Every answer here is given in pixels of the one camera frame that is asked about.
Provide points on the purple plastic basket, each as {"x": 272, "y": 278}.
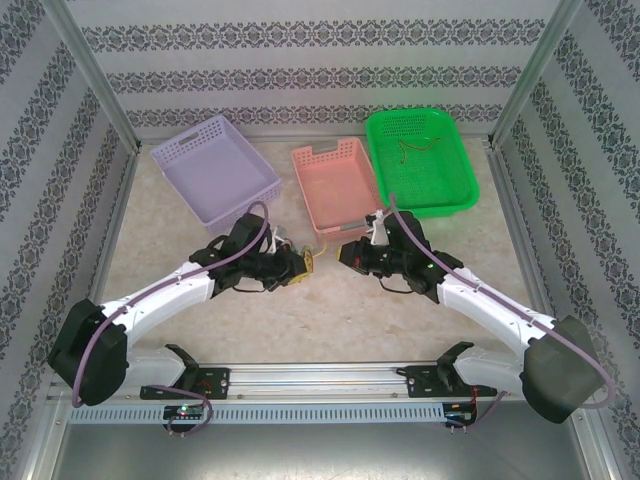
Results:
{"x": 215, "y": 170}

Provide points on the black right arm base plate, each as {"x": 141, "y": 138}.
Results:
{"x": 417, "y": 385}

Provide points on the small green controller board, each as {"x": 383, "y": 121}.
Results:
{"x": 182, "y": 412}
{"x": 457, "y": 415}

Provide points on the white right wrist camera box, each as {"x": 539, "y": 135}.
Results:
{"x": 377, "y": 230}

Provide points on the aluminium mounting rail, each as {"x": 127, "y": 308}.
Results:
{"x": 310, "y": 382}

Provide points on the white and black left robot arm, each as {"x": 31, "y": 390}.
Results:
{"x": 165, "y": 300}

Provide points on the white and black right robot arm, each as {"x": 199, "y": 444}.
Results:
{"x": 490, "y": 312}

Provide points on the pink plastic basket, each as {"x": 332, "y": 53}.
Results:
{"x": 335, "y": 185}

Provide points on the green plastic basket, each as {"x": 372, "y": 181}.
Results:
{"x": 435, "y": 180}

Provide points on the grey metal shelf panel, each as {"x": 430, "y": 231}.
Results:
{"x": 320, "y": 450}

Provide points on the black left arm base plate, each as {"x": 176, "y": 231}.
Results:
{"x": 220, "y": 382}

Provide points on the aluminium frame post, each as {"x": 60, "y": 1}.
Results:
{"x": 534, "y": 75}
{"x": 94, "y": 75}

